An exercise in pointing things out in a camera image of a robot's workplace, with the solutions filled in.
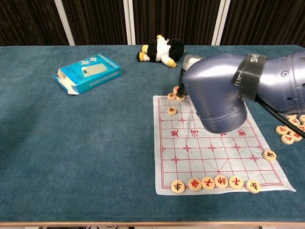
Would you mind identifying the black strap white print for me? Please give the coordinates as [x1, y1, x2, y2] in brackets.
[231, 52, 267, 102]

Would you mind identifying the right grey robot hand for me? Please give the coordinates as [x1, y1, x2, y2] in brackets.
[177, 54, 206, 99]

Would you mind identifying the black white plush toy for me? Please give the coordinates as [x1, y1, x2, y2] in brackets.
[136, 34, 186, 69]

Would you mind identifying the blue cardboard scale box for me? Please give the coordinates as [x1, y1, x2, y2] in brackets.
[52, 52, 123, 95]

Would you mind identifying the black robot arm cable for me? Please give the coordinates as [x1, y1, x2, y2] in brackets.
[258, 100, 305, 139]

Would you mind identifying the dark partition screen white frame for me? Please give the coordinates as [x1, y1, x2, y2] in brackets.
[54, 0, 133, 46]
[128, 0, 227, 46]
[212, 0, 305, 46]
[0, 0, 76, 46]

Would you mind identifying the teal blue felt tablecloth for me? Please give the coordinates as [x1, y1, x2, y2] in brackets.
[0, 44, 305, 224]

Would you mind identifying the white chess board mat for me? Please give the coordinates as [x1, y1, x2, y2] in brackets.
[152, 94, 297, 196]

